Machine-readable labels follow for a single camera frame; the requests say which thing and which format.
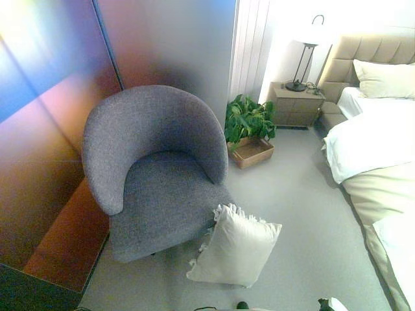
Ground cream bed pillow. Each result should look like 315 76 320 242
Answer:
352 58 415 100

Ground beige nightstand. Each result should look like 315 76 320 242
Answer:
270 80 326 128

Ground green potted plant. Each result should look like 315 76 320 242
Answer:
224 93 278 146

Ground black table lamp white shade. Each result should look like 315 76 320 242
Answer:
285 39 321 93

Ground beige padded headboard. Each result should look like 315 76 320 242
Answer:
316 34 415 113

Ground beige padded bed frame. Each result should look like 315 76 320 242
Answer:
319 101 348 137

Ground white bed sheet mattress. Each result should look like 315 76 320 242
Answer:
337 86 364 119

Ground grey fabric armchair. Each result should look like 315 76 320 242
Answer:
80 84 235 263

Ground brown woven basket tray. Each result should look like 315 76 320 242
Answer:
226 135 276 170

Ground white ruffled pillow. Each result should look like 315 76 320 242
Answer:
186 203 283 289

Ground white duvet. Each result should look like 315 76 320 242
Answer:
322 96 415 185

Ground glossy brown wardrobe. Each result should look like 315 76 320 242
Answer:
0 0 126 311

